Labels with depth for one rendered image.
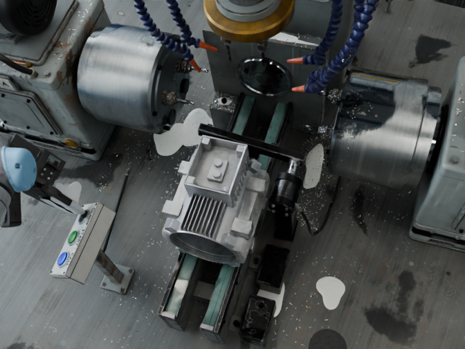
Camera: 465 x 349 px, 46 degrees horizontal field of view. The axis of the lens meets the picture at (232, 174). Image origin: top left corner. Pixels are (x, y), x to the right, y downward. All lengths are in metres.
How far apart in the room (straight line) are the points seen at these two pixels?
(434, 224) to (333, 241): 0.25
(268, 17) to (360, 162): 0.36
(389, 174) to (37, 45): 0.86
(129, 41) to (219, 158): 0.37
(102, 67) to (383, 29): 0.89
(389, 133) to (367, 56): 0.60
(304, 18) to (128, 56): 0.43
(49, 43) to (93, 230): 0.47
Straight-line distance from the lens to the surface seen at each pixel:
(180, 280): 1.28
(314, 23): 1.40
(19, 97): 1.46
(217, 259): 1.25
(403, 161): 1.18
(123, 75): 1.30
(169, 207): 1.17
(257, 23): 1.08
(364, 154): 1.18
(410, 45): 1.77
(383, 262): 1.41
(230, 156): 1.16
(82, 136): 1.52
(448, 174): 1.15
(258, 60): 1.34
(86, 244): 1.19
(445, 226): 1.36
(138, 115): 1.32
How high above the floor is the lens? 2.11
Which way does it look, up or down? 61 degrees down
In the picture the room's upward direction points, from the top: 12 degrees counter-clockwise
